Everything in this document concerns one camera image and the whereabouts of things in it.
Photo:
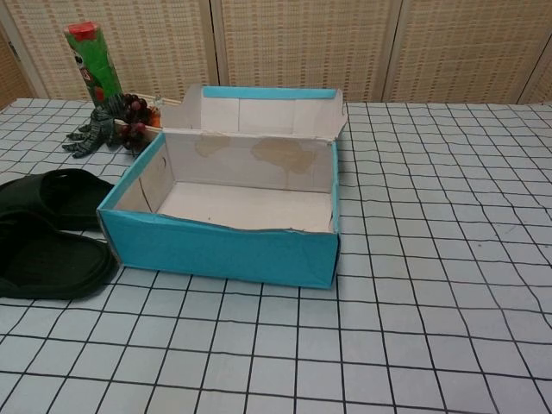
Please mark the dark red grape bunch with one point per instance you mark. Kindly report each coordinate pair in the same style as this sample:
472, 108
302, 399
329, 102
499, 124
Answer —
136, 108

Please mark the white checked tablecloth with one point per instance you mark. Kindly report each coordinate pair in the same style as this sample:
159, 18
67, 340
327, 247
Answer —
409, 259

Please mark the black rubber slipper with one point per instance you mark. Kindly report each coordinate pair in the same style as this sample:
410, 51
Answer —
47, 263
82, 190

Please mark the green chips can red lid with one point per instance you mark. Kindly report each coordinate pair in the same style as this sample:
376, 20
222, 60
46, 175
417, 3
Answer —
92, 64

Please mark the orange toy fruit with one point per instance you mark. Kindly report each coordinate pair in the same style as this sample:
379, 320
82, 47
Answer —
154, 117

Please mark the woven bamboo folding screen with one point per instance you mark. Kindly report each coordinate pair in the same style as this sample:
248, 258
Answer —
302, 43

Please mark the blue cardboard shoe box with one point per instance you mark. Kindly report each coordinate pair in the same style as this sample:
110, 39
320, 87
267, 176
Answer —
224, 254

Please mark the grey striped glove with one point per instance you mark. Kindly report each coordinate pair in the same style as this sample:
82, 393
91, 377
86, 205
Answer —
97, 129

